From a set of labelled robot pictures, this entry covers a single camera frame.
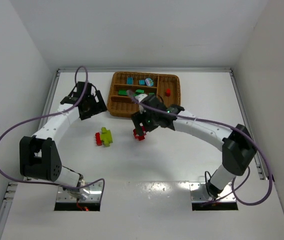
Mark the blue lego base piece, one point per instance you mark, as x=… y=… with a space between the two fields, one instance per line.
x=141 y=82

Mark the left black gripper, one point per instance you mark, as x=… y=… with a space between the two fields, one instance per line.
x=92 y=105

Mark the small red lego brick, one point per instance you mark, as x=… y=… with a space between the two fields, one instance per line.
x=168 y=92

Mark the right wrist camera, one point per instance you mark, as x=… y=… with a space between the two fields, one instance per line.
x=140 y=97

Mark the blue monster face lego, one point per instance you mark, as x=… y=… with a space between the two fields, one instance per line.
x=149 y=82

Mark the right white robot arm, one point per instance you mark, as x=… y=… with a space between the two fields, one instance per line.
x=234 y=144

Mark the long green lego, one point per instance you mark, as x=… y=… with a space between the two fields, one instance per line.
x=122 y=93

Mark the lime green lego piece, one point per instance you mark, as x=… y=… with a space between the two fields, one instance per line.
x=106 y=137

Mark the red lego arch piece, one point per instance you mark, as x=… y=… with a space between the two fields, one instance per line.
x=137 y=136

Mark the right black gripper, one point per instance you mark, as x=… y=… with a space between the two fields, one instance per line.
x=140 y=122

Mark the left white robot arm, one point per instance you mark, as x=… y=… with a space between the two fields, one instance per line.
x=38 y=154

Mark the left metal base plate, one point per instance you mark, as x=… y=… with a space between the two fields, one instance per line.
x=91 y=194

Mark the green upturned lego brick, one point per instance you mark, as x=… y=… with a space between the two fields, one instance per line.
x=139 y=91

